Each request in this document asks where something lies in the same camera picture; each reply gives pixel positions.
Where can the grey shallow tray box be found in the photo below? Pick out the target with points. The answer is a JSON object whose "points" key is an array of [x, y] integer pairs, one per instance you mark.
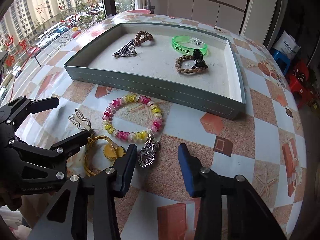
{"points": [[160, 62]]}

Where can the red lettering window sticker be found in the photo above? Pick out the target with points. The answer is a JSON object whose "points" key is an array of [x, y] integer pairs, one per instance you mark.
{"points": [[15, 52]]}

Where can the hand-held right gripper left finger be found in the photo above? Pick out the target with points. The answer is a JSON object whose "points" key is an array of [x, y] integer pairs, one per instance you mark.
{"points": [[127, 170]]}

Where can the black hair claw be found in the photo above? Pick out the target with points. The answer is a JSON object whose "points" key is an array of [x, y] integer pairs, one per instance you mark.
{"points": [[198, 58]]}

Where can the white cabinet counter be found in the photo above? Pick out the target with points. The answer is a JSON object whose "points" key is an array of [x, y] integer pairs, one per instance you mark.
{"points": [[200, 7]]}

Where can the white printed bag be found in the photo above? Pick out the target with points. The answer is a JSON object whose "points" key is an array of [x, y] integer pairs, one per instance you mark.
{"points": [[285, 45]]}

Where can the silver leaf hair clip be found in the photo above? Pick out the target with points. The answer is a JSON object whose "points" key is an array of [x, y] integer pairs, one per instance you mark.
{"points": [[125, 47]]}

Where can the person's left hand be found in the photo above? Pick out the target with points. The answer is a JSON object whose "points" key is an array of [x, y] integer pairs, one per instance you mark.
{"points": [[8, 201]]}

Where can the red plastic stool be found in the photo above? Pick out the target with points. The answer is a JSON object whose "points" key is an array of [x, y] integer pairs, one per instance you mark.
{"points": [[297, 85]]}

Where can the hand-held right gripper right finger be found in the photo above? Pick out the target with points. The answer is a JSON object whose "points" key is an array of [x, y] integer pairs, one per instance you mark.
{"points": [[187, 170]]}

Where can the blue plastic stool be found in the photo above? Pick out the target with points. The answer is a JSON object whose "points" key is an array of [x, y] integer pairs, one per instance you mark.
{"points": [[282, 60]]}

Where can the silver heart pendant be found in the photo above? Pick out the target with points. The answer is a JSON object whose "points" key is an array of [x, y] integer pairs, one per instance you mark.
{"points": [[146, 158]]}

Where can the pink plastic basin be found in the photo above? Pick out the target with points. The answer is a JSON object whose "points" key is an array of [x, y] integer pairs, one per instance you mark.
{"points": [[138, 11]]}

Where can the silver bunny hair clip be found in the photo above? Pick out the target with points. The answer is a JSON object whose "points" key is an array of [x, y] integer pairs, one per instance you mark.
{"points": [[82, 125]]}

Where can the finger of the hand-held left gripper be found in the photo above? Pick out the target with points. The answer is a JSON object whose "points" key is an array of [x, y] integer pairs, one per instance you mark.
{"points": [[75, 140], [42, 104]]}

